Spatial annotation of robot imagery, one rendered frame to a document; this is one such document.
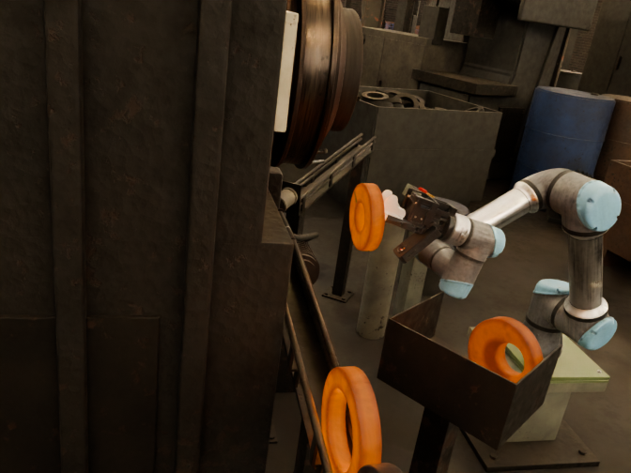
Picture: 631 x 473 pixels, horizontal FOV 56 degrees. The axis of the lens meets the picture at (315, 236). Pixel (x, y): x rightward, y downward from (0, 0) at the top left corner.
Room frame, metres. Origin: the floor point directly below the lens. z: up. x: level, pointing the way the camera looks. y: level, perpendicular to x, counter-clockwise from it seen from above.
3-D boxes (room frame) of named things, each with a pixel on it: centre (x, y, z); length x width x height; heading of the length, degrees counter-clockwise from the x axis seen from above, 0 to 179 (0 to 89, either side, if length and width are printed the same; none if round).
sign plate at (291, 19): (1.06, 0.11, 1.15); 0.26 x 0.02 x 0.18; 15
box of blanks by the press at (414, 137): (4.12, -0.49, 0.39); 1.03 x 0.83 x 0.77; 120
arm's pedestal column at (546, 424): (1.68, -0.76, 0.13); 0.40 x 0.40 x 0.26; 14
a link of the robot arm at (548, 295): (1.68, -0.76, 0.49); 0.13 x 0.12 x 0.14; 27
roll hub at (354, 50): (1.44, 0.00, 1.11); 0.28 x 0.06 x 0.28; 15
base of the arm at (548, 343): (1.68, -0.76, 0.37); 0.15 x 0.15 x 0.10
